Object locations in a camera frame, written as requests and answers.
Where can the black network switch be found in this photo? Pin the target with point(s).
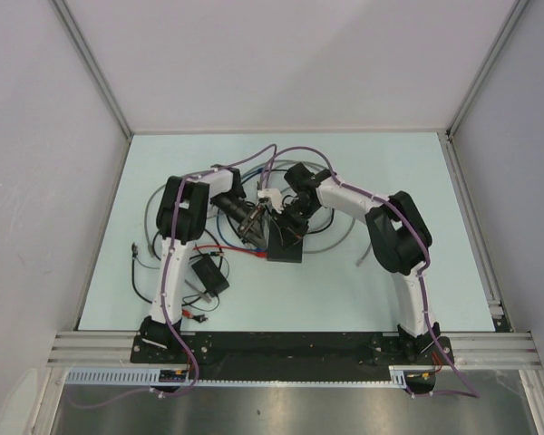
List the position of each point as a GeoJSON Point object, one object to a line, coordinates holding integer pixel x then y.
{"type": "Point", "coordinates": [275, 253]}

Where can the aluminium front rail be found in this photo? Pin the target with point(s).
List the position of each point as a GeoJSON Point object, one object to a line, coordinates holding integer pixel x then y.
{"type": "Point", "coordinates": [473, 351]}

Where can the grey slotted cable duct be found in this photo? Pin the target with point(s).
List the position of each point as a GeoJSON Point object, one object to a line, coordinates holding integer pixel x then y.
{"type": "Point", "coordinates": [168, 378]}

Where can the black power adapter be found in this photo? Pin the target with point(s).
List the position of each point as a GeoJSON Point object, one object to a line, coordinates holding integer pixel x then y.
{"type": "Point", "coordinates": [210, 276]}

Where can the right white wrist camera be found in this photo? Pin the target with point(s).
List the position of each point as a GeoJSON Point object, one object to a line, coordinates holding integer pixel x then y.
{"type": "Point", "coordinates": [271, 196]}

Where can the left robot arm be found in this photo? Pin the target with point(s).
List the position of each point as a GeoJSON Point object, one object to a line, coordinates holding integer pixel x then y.
{"type": "Point", "coordinates": [181, 220]}

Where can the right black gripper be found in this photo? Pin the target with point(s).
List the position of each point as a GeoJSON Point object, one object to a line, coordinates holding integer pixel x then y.
{"type": "Point", "coordinates": [290, 234]}

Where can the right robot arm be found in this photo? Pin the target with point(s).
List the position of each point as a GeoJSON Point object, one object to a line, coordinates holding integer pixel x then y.
{"type": "Point", "coordinates": [399, 240]}

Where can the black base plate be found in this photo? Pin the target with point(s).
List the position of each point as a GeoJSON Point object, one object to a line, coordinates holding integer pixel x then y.
{"type": "Point", "coordinates": [310, 357]}

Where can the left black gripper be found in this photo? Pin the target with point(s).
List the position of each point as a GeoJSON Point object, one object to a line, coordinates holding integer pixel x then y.
{"type": "Point", "coordinates": [251, 230]}

